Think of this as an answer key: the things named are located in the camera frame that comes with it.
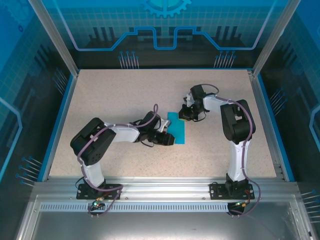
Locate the aluminium frame post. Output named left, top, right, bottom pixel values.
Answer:
left=27, top=0, right=80, bottom=76
left=251, top=0, right=302, bottom=77

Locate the cable connector with green light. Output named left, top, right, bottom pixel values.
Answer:
left=232, top=199, right=251, bottom=209
left=90, top=196, right=106, bottom=209

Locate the slotted grey cable duct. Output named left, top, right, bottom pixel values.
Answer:
left=39, top=202, right=295, bottom=214

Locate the blue printed side panel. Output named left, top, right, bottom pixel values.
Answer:
left=257, top=0, right=320, bottom=226
left=0, top=0, right=76, bottom=240

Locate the blue paper sheet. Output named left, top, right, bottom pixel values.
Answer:
left=166, top=111, right=187, bottom=146

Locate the aluminium mounting rail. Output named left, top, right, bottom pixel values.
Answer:
left=32, top=175, right=301, bottom=201

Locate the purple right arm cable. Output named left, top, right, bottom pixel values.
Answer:
left=201, top=83, right=262, bottom=217

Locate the grey metal bench plate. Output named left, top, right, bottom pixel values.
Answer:
left=13, top=194, right=316, bottom=240

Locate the blue printed gear panel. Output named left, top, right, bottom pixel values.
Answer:
left=53, top=0, right=280, bottom=70

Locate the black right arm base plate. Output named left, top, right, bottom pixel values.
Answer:
left=209, top=181, right=256, bottom=201

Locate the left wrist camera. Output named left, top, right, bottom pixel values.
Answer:
left=159, top=119, right=173, bottom=134

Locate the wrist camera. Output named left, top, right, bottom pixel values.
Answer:
left=159, top=119, right=173, bottom=134
left=183, top=91, right=195, bottom=106

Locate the aluminium side rail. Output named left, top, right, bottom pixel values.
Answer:
left=246, top=69, right=287, bottom=182

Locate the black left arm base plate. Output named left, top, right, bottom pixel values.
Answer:
left=76, top=183, right=123, bottom=201

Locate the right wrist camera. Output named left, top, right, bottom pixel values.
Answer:
left=183, top=91, right=195, bottom=106

